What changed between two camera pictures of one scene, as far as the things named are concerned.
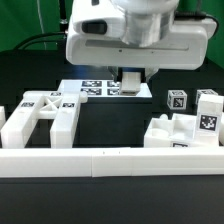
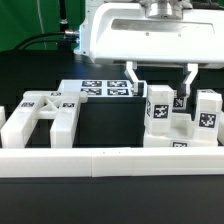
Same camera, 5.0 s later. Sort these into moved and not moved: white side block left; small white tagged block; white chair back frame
Moved: small white tagged block
Not moved: white side block left; white chair back frame
